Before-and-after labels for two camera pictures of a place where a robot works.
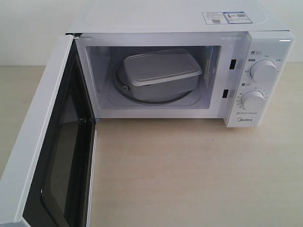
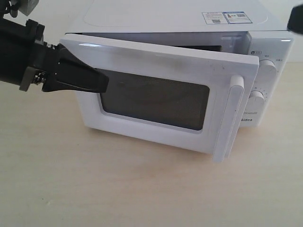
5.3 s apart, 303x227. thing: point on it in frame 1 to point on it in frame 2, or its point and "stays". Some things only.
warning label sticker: (222, 17) stays
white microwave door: (50, 182) to (202, 100)
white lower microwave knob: (253, 101) stays
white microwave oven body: (232, 59) stays
